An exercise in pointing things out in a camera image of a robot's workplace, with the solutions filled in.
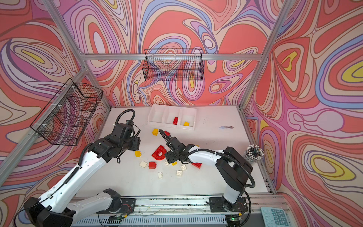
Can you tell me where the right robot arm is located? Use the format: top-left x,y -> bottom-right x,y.
159,129 -> 256,212

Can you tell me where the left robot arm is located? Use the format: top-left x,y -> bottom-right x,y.
24,109 -> 140,227

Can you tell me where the cream lego front right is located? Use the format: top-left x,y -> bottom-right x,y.
180,165 -> 187,171

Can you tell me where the red arch lego piece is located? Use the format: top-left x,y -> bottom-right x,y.
152,145 -> 167,160

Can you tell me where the red lego right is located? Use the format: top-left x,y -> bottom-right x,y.
192,163 -> 202,169

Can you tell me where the left white plastic bin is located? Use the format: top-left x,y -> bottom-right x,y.
147,104 -> 167,126

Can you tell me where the white plastic bin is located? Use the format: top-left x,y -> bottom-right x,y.
178,107 -> 197,131
147,104 -> 167,126
163,106 -> 182,128

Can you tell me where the middle white plastic bin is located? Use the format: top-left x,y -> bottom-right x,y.
163,106 -> 182,128

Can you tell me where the red square lego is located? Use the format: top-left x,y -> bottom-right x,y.
148,162 -> 157,169

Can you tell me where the right white plastic bin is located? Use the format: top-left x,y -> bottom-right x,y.
178,107 -> 197,131

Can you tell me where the small pen on table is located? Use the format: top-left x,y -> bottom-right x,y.
219,126 -> 234,129

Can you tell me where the cup of pens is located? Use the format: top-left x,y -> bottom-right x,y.
244,144 -> 264,162

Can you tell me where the teal calculator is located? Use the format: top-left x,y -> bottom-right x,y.
261,207 -> 291,227

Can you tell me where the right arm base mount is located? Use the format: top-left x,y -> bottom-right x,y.
206,197 -> 251,227

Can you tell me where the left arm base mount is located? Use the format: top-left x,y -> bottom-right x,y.
97,198 -> 136,227

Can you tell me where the black wire basket back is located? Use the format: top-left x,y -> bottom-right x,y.
142,48 -> 205,82

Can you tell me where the black wire basket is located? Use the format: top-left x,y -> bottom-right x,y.
142,48 -> 205,82
30,79 -> 103,146

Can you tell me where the black wire basket left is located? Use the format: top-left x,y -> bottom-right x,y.
30,79 -> 103,146

